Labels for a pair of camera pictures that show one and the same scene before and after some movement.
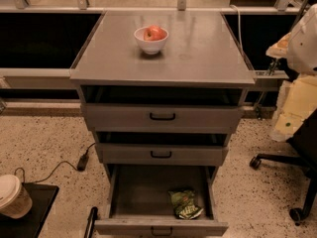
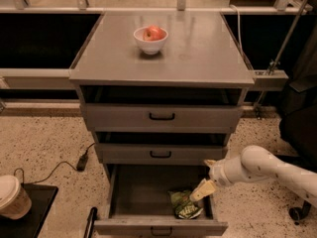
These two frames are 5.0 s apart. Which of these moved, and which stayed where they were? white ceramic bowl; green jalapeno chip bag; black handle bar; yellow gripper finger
Moved: yellow gripper finger
Stayed: green jalapeno chip bag; white ceramic bowl; black handle bar
